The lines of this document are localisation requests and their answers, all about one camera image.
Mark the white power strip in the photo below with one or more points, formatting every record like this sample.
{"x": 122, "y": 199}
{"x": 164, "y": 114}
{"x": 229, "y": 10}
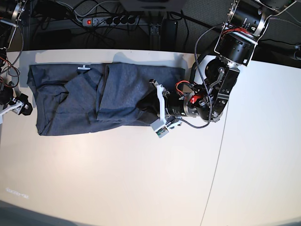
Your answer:
{"x": 100, "y": 21}

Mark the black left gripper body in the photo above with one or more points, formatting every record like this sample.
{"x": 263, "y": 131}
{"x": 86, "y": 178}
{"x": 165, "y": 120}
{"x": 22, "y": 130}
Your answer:
{"x": 177, "y": 106}

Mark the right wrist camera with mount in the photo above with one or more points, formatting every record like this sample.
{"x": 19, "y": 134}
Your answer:
{"x": 15, "y": 107}

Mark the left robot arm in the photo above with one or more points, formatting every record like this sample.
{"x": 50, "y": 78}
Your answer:
{"x": 206, "y": 93}

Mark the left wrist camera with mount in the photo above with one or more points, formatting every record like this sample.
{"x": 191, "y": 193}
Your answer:
{"x": 161, "y": 127}

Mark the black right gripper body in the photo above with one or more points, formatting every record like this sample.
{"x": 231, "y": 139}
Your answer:
{"x": 6, "y": 97}

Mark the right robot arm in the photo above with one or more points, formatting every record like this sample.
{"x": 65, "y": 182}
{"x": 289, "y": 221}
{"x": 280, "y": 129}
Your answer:
{"x": 10, "y": 18}

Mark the aluminium frame post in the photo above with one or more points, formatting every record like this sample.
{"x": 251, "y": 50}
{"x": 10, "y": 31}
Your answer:
{"x": 155, "y": 21}

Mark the blue grey T-shirt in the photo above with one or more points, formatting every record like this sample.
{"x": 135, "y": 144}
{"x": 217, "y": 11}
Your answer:
{"x": 104, "y": 96}

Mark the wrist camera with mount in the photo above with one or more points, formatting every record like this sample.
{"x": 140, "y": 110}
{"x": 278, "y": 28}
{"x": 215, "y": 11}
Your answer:
{"x": 161, "y": 127}
{"x": 15, "y": 107}

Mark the black power adapter brick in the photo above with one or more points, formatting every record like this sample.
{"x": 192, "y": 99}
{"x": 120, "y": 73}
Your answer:
{"x": 168, "y": 35}

